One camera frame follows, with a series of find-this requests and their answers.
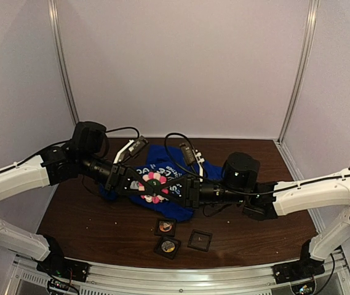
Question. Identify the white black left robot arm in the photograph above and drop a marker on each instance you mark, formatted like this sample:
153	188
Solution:
66	160

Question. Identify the blue printed t-shirt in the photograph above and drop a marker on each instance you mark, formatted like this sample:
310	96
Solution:
158	161

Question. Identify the pink flower plush brooch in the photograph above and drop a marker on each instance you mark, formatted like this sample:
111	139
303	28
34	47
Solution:
152	193

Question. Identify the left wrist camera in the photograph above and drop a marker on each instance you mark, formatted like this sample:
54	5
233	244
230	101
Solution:
131	150

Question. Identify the black display box lower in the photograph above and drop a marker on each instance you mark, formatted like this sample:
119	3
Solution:
171	256

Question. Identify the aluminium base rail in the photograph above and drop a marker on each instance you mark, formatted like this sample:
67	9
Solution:
24	278

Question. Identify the left aluminium frame post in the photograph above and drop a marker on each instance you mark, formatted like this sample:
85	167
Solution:
59	50

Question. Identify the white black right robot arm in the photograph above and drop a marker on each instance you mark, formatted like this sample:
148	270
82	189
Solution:
261	201

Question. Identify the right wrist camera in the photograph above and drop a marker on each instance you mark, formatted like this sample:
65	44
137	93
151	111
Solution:
193	159

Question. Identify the right aluminium frame post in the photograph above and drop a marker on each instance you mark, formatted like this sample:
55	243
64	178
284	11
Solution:
306	48

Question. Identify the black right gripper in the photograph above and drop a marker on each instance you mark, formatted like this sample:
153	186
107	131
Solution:
193	192

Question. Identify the black display box right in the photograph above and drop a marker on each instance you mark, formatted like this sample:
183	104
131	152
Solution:
200	240

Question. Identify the black display box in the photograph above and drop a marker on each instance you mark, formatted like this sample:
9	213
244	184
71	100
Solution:
169	234
171	256
200	240

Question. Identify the aluminium frame post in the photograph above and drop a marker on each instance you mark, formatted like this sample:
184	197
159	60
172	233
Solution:
59	50
306	48

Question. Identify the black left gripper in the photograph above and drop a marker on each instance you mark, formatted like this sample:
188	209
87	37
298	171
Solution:
115	177

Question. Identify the small round badge brooch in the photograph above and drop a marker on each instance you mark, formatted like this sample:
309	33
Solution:
168	246

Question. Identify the black display box upper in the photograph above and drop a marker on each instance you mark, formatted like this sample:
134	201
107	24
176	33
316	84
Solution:
169	234

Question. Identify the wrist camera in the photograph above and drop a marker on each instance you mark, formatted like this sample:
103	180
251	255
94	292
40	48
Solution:
131	150
193	159

